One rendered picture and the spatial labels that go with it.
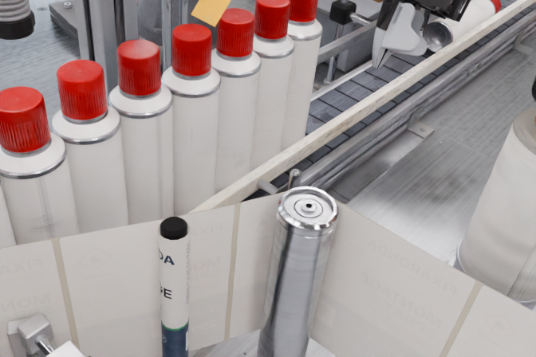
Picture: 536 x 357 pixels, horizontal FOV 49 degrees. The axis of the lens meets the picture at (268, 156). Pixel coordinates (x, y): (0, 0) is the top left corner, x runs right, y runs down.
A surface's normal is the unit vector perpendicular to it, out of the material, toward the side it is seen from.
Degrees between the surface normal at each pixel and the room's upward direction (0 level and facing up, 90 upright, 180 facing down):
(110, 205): 90
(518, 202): 91
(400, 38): 63
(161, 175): 90
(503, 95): 0
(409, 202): 0
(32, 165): 42
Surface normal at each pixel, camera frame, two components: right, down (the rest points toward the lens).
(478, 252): -0.92, 0.14
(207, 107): 0.60, 0.54
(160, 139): 0.75, 0.47
